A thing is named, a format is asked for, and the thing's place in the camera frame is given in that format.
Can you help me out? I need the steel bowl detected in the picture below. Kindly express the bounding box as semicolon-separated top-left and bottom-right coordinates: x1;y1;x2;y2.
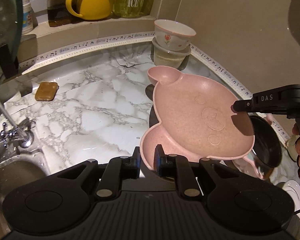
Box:
232;115;282;180

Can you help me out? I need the pink bear-shaped plate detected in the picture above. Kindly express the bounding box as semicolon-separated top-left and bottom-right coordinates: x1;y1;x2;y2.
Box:
140;66;255;172

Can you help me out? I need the clear plastic lidded container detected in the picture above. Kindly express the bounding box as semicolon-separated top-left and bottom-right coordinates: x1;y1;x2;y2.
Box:
152;37;191;69

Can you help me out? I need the white plate at right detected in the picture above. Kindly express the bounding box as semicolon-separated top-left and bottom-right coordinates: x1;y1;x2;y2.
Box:
277;180;300;211

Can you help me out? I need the white floral ceramic bowl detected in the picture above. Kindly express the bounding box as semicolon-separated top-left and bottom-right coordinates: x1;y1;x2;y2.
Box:
154;19;197;51

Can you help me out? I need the chrome sink faucet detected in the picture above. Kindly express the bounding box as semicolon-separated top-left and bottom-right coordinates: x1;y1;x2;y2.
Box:
0;101;36;148

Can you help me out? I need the brown soap bar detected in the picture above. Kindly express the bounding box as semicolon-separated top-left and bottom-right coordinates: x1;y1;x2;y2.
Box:
34;82;59;101

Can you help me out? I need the stainless steel sink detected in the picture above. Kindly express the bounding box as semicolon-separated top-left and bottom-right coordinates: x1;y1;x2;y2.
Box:
0;139;50;239

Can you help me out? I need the yellow mug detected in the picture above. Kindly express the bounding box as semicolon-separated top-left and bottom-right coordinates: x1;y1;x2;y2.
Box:
65;0;113;21

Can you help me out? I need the dark glass jar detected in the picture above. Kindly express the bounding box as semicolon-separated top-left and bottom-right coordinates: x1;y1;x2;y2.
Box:
47;0;75;27

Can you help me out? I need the small white plastic bottle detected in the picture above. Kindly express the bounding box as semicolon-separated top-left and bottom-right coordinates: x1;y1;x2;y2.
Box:
22;0;33;35

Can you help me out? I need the metal colander with green rim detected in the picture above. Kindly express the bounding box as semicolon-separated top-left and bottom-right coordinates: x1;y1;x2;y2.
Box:
0;0;23;85

